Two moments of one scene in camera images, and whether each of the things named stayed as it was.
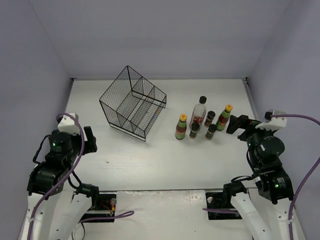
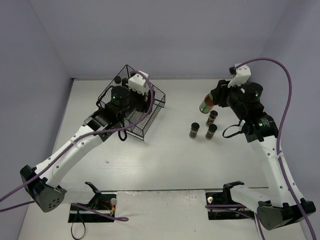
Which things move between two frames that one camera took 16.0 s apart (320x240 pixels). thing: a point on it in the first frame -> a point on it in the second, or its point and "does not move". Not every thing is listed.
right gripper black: x=241 y=124 -> x=219 y=92
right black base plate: x=220 y=200 does not move
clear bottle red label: x=199 y=112 -> x=117 y=79
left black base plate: x=106 y=209 does not move
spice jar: x=195 y=126 does not move
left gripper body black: x=89 y=139 -> x=144 y=100
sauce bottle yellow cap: x=224 y=117 -> x=207 y=104
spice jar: x=210 y=132 does not move
